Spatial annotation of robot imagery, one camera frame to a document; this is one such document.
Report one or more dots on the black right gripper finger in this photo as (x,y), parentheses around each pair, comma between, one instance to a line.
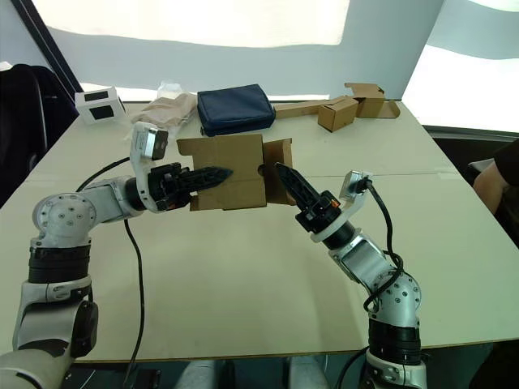
(298,188)

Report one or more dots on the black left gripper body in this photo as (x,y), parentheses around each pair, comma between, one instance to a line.
(166,186)

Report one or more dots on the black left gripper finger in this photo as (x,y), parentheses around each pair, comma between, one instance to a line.
(207,178)

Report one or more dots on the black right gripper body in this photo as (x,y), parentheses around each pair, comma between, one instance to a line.
(322,215)

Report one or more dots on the small cardboard box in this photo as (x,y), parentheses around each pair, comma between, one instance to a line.
(231,162)
(336,115)

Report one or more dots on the seated person's forearm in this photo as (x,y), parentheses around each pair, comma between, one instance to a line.
(492,182)

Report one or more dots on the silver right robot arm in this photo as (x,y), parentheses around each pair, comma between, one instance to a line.
(365,259)

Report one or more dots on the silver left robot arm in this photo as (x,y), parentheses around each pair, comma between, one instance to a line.
(65,219)

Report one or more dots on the flat cardboard strip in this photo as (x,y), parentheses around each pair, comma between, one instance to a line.
(300,109)

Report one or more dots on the small closed cardboard box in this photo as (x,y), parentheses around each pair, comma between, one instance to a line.
(336,115)

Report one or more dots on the white box with black panels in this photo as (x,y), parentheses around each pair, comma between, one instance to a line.
(99,105)

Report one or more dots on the open-flapped cardboard box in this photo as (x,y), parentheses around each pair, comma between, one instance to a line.
(371,101)

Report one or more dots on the navy blue fabric pouch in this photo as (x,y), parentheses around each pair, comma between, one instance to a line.
(235,109)

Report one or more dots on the clear bag of tan paper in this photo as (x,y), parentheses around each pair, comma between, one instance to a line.
(170,107)

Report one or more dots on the black office chair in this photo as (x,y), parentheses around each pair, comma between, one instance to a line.
(24,121)

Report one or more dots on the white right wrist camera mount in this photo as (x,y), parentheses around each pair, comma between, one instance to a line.
(354,188)

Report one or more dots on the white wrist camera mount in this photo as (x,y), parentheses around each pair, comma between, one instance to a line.
(354,188)
(142,142)

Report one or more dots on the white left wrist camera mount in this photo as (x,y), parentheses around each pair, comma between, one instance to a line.
(142,142)

